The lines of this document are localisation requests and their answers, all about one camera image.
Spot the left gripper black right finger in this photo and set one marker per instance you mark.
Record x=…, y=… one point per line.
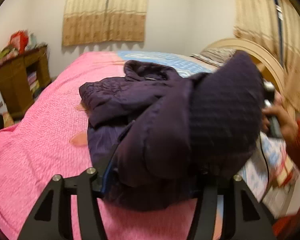
x=243, y=217

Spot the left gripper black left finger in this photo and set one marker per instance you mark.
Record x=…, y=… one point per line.
x=52, y=215

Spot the dark purple quilted jacket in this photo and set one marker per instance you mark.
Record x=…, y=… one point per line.
x=169, y=133

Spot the person's right hand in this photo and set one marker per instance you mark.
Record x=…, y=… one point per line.
x=288, y=126

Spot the cream wooden bed headboard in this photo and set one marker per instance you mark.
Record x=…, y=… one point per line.
x=267, y=64

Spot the grey patterned pillow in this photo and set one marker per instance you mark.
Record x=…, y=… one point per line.
x=215, y=56

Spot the pink and blue bed blanket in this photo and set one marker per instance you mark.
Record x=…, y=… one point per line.
x=52, y=139

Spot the beige curtain behind headboard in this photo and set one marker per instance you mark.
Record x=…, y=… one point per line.
x=275, y=25

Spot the dark wooden desk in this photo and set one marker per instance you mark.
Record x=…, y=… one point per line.
x=14, y=85

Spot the red gift box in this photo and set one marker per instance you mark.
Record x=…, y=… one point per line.
x=19, y=40

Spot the beige floral window curtain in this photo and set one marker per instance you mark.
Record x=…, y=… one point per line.
x=96, y=21

